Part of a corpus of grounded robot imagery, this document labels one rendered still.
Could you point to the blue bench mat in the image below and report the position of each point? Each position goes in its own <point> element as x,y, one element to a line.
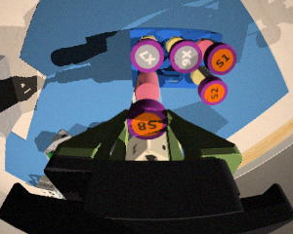
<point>83,47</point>

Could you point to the blue sample rack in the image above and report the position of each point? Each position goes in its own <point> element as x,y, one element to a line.
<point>166,72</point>

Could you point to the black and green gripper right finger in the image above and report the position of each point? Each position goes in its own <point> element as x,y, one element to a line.
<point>198,143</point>

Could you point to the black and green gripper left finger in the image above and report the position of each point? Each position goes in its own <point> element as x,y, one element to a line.
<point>98,141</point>

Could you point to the white tube rack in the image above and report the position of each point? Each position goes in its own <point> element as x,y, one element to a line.
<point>45,184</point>

